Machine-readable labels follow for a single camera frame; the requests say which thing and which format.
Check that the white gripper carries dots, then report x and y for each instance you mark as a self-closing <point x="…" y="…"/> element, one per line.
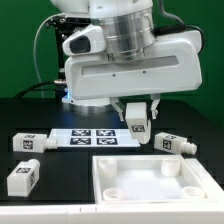
<point x="171" y="64"/>

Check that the white square tabletop tray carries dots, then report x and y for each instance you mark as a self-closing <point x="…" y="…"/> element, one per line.
<point x="148" y="179"/>

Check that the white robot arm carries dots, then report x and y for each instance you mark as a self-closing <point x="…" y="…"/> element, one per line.
<point x="119" y="52"/>

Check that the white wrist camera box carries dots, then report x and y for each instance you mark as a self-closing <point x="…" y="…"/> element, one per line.
<point x="86" y="41"/>

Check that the black camera stand pole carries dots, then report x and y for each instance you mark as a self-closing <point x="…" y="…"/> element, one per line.
<point x="60" y="91"/>

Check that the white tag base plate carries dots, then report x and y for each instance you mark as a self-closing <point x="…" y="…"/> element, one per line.
<point x="93" y="138"/>

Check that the black camera on stand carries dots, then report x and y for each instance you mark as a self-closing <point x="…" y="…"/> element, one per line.
<point x="58" y="20"/>

